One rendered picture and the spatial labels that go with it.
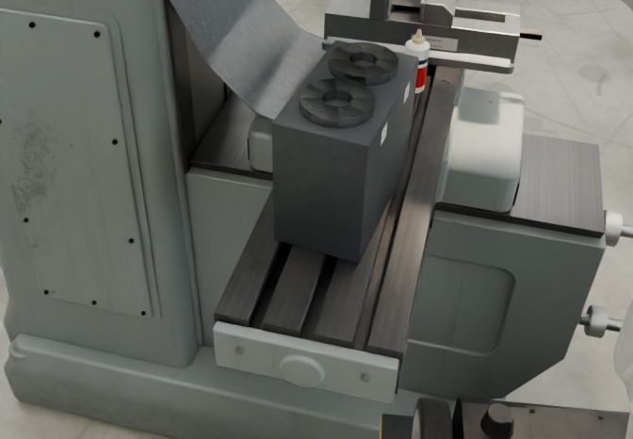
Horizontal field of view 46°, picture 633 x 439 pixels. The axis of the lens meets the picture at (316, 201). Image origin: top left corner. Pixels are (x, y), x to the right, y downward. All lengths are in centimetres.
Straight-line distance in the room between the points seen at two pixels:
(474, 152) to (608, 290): 113
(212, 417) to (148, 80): 82
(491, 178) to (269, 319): 57
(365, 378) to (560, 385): 128
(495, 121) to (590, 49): 221
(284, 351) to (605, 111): 247
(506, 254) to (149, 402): 90
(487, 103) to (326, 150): 69
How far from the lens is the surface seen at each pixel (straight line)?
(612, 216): 156
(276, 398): 174
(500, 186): 134
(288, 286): 93
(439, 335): 163
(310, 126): 87
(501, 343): 161
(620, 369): 95
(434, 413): 126
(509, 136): 143
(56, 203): 159
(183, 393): 180
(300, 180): 91
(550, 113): 312
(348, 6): 142
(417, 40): 126
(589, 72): 346
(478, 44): 138
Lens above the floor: 163
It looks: 40 degrees down
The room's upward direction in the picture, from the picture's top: 2 degrees clockwise
